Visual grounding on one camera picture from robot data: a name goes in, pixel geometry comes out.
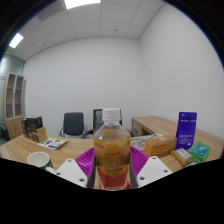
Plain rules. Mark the green flat packet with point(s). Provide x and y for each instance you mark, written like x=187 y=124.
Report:
x=200 y=150

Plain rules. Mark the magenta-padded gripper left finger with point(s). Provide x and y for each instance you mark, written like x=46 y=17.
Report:
x=71 y=171

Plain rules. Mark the ceiling air vent grille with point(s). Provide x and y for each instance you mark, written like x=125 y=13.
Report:
x=50 y=10

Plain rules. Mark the orange-brown cardboard box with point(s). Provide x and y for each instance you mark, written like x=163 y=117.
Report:
x=160 y=145

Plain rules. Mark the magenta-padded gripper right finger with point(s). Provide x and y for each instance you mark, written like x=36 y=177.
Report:
x=153 y=169

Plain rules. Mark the clear bottle with yellow-red label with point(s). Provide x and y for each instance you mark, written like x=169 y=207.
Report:
x=111 y=150

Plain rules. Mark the purple upright box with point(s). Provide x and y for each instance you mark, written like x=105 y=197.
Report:
x=186 y=130

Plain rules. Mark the wooden glass-door shelf cabinet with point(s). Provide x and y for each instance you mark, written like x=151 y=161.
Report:
x=15 y=126

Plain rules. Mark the white and green mug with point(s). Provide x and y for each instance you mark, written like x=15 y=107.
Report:
x=39 y=160

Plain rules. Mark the black leather sofa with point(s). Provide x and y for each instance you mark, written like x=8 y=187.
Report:
x=3 y=131

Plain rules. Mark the small blue packet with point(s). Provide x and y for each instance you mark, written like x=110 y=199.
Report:
x=190 y=164

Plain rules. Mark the small square ceiling light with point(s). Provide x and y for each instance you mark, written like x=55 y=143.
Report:
x=16 y=40

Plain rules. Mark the large square ceiling light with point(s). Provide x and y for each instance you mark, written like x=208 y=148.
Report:
x=81 y=3

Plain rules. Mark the small yellow labelled box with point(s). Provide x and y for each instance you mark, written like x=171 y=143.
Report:
x=182 y=156

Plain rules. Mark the dark fabric office chair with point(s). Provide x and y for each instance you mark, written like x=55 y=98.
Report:
x=73 y=123

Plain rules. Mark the green and white leaflet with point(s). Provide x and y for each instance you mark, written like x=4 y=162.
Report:
x=52 y=143

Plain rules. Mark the dark brown printed box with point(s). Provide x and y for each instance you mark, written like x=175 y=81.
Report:
x=33 y=122
x=38 y=135

